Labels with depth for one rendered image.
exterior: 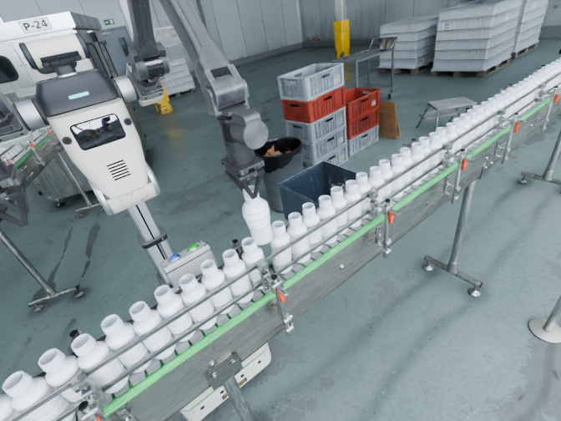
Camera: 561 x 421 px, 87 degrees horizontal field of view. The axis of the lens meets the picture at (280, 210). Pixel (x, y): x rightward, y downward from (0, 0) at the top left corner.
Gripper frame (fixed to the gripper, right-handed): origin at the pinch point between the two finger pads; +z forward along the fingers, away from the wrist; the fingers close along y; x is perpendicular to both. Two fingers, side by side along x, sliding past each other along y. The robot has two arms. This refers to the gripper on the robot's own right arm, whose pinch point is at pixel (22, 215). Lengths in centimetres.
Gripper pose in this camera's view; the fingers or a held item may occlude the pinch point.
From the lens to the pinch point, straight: 80.2
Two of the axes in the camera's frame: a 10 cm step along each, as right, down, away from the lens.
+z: 1.6, 8.2, 5.5
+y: 5.9, 3.7, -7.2
